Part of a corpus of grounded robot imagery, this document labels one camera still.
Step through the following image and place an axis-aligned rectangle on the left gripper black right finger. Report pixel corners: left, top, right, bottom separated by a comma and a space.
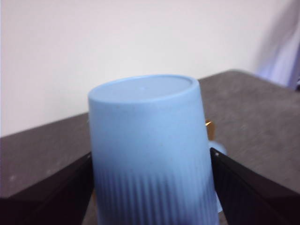
210, 147, 300, 225

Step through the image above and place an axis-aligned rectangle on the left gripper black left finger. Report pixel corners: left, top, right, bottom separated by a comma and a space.
0, 152, 93, 225

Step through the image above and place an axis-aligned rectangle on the pale lilac curtain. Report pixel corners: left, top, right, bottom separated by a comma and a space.
255, 0, 300, 92

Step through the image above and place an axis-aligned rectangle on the gold wire cup rack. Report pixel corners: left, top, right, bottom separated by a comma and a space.
205, 119, 216, 142

